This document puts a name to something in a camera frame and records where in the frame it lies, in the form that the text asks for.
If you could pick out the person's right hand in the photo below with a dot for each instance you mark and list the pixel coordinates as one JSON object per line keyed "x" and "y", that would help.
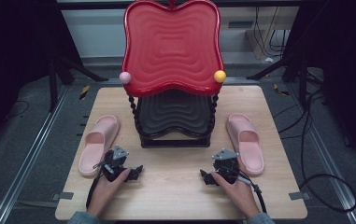
{"x": 241, "y": 196}

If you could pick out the white panel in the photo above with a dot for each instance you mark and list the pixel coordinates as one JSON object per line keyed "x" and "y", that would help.
{"x": 94, "y": 34}

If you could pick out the person's left hand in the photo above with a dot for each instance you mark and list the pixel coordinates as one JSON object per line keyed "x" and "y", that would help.
{"x": 102, "y": 194}

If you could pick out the red and black shoe rack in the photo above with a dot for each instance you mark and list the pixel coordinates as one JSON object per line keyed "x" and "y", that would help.
{"x": 172, "y": 46}

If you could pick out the pink slipper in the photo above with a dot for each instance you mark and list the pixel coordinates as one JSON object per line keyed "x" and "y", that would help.
{"x": 249, "y": 149}
{"x": 95, "y": 146}

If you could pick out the yellow and black tape strip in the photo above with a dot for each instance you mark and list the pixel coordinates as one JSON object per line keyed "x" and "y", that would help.
{"x": 84, "y": 92}
{"x": 281, "y": 90}

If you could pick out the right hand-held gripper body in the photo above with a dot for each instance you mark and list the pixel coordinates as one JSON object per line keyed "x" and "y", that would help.
{"x": 227, "y": 166}

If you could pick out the grey tape piece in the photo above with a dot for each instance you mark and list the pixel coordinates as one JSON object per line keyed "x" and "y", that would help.
{"x": 63, "y": 195}
{"x": 298, "y": 195}

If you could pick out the metal floor rail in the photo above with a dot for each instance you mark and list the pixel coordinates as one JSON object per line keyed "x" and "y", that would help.
{"x": 29, "y": 158}
{"x": 328, "y": 165}

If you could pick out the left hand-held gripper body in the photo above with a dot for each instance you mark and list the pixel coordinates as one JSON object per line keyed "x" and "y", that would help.
{"x": 113, "y": 166}

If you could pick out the black tripod stand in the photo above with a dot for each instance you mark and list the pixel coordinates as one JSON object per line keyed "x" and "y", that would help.
{"x": 53, "y": 84}
{"x": 303, "y": 77}

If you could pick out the dark curtain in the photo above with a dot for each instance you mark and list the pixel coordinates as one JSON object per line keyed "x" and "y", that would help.
{"x": 347, "y": 62}
{"x": 13, "y": 62}

